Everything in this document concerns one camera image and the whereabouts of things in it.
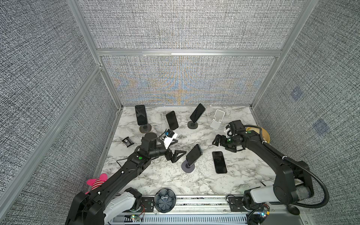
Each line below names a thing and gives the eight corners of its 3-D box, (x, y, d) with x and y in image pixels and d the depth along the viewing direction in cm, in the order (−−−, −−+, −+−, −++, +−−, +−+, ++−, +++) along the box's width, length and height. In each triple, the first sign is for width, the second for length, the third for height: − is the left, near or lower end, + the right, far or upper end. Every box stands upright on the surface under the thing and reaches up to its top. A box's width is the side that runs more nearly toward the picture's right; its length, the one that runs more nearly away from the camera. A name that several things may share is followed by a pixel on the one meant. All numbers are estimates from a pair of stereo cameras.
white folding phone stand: (209, 126, 108) (211, 117, 99) (214, 118, 113) (216, 109, 105) (217, 130, 106) (220, 121, 97) (221, 121, 111) (225, 112, 103)
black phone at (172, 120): (171, 134, 104) (169, 120, 91) (167, 127, 108) (165, 113, 95) (178, 130, 106) (178, 116, 93) (174, 124, 110) (173, 110, 97)
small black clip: (123, 142, 100) (121, 140, 98) (129, 138, 102) (127, 136, 100) (128, 148, 97) (126, 146, 95) (134, 143, 99) (132, 141, 97)
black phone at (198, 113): (194, 126, 106) (196, 113, 94) (190, 120, 110) (191, 106, 98) (203, 122, 108) (206, 109, 96) (198, 116, 112) (201, 103, 100)
